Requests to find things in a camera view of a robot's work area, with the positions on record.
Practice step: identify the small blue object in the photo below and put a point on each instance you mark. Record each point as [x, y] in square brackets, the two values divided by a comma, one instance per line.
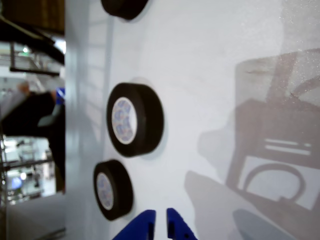
[61, 96]

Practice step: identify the person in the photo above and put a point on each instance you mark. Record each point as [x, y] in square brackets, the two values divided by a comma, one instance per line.
[30, 115]

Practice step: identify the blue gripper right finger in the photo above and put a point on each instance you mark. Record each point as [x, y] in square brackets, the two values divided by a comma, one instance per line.
[178, 227]

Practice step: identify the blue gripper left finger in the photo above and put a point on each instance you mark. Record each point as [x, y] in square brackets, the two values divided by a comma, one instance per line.
[142, 227]

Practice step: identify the brown wooden board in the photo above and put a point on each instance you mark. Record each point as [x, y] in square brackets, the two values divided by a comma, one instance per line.
[37, 15]

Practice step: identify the metal lattice frame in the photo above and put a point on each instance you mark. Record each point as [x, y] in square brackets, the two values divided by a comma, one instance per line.
[2, 175]

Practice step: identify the black tape roll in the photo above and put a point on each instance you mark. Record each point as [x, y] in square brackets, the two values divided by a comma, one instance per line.
[147, 120]
[123, 190]
[125, 8]

